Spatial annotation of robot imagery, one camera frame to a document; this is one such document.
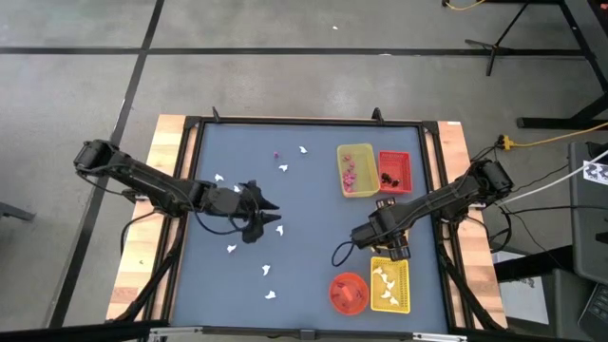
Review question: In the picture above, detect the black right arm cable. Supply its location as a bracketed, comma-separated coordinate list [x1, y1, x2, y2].
[331, 239, 357, 268]

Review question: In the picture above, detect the yellow extension cord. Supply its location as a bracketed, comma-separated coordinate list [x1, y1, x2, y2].
[496, 121, 608, 150]

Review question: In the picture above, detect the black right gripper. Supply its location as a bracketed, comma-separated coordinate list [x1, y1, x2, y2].
[351, 196, 411, 261]

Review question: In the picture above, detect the red slotted basket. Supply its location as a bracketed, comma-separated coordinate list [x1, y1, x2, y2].
[378, 150, 413, 195]

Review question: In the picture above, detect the black looped wrist cable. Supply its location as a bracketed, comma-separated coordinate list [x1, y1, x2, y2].
[192, 208, 248, 237]

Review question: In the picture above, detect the black tripod stand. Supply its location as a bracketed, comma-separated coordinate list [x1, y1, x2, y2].
[464, 0, 538, 77]

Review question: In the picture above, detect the orange round bowl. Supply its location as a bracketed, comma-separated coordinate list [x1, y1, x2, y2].
[329, 272, 371, 316]

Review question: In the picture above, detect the silver metal bracket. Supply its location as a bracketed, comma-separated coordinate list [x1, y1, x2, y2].
[411, 332, 469, 342]
[148, 325, 204, 341]

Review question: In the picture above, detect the white box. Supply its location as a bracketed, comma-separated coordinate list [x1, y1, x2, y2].
[498, 277, 550, 327]

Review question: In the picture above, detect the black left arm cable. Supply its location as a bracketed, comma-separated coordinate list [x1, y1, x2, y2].
[120, 211, 158, 260]

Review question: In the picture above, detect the white floor cable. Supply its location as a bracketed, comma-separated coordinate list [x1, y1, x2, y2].
[493, 149, 608, 208]

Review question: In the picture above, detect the black keyboard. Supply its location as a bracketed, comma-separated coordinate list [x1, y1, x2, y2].
[577, 282, 608, 342]

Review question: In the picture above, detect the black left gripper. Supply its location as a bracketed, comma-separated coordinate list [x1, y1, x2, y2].
[203, 179, 283, 244]

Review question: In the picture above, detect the white printed paper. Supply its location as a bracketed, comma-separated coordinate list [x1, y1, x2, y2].
[582, 160, 608, 186]

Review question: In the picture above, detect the dark grey desk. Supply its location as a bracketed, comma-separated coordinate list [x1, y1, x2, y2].
[567, 141, 608, 286]

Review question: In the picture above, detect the yellow slotted basket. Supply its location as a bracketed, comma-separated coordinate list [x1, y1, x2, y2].
[370, 256, 411, 314]

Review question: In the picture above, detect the grey metal foot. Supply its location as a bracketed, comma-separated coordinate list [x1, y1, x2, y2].
[0, 201, 37, 223]

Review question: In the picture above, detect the black desk leg frame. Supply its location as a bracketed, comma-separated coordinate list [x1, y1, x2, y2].
[516, 0, 608, 130]

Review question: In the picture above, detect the translucent yellow plastic bin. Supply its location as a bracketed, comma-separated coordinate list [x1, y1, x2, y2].
[336, 142, 381, 199]

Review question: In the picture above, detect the yellow hanging cable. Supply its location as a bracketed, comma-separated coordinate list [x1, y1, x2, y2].
[441, 0, 488, 11]

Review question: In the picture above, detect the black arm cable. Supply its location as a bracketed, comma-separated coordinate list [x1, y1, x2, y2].
[331, 239, 357, 268]
[120, 211, 158, 260]

